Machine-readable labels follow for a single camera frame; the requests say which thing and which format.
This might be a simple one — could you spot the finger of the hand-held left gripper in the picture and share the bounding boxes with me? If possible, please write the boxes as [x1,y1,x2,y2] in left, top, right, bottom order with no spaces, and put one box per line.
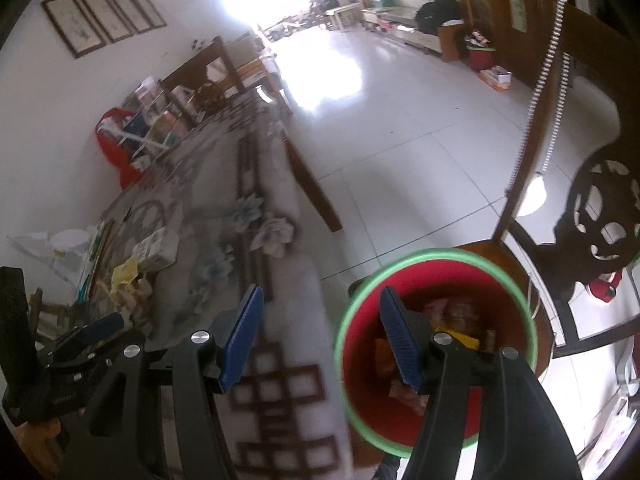
[41,311,127,362]

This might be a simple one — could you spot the red bucket with green rim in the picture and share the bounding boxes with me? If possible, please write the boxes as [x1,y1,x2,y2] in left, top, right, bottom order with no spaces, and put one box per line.
[334,248,539,459]

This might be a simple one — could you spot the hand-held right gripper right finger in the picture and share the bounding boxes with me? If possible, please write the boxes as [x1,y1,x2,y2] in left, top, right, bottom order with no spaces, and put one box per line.
[378,286,583,480]

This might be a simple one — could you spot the black bag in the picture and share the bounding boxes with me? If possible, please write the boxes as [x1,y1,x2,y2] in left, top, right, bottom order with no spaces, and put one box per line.
[416,0,464,34]

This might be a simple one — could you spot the small green white carton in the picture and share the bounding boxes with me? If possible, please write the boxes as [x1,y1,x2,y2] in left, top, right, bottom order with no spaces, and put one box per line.
[132,227,181,271]

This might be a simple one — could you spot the dark carved wooden chair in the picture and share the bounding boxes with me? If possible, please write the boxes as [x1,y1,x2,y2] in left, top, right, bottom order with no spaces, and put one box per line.
[347,0,640,361]

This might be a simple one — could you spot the yellow packet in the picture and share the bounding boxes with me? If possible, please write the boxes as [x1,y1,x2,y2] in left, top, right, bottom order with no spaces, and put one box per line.
[435,327,482,352]

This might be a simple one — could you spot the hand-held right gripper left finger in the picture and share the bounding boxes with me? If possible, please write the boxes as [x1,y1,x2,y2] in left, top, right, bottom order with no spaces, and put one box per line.
[60,284,266,480]

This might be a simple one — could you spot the red bag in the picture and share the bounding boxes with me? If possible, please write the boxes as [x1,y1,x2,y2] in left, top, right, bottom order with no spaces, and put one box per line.
[95,107,144,189]

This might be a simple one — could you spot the white plastic bag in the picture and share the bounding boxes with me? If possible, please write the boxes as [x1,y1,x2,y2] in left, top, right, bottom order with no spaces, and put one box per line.
[7,227,97,282]

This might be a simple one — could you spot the row of assorted boxes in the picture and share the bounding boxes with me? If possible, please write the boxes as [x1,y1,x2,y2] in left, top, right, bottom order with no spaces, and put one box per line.
[120,76,199,162]

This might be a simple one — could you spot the brown carved wooden chair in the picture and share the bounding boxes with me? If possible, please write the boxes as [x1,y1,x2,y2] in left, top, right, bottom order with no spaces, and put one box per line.
[160,36,246,112]

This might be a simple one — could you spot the small cardboard box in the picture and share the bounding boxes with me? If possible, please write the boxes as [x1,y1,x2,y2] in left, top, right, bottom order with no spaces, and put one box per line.
[479,66,514,91]

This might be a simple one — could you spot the white low cabinet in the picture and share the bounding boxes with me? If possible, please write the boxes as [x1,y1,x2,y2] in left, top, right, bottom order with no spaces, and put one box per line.
[362,5,444,54]

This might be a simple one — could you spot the pink brown wrapper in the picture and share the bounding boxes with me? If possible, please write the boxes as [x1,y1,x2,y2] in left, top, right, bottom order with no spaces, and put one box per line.
[421,297,482,333]

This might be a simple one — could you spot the crumpled yellow paper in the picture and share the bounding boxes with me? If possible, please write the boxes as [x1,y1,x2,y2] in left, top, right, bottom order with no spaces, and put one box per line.
[111,257,153,312]

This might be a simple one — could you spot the orange wrapper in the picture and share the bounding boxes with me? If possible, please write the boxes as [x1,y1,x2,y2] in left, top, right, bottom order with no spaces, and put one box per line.
[374,337,402,377]

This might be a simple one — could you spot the white stool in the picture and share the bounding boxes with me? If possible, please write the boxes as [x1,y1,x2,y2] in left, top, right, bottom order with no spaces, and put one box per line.
[325,4,362,31]

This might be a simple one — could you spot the floral grey tablecloth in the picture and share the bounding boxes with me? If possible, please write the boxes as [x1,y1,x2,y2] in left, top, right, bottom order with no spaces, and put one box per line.
[75,90,362,480]

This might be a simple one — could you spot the white beaded cord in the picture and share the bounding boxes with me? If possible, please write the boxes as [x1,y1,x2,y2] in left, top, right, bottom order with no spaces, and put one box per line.
[514,0,572,218]

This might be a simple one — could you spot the flat green packet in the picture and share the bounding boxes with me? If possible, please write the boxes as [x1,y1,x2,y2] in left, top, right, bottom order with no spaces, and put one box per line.
[75,220,117,297]

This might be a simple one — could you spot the red waste bin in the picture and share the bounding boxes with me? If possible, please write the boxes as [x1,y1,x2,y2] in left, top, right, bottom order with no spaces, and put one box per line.
[467,42,499,72]

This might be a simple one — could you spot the wooden cabinet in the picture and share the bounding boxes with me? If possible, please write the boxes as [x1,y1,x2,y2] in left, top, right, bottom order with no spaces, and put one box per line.
[440,0,566,89]

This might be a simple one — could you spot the person's left hand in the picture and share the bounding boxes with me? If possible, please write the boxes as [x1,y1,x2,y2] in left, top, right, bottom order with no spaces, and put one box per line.
[22,417,68,467]

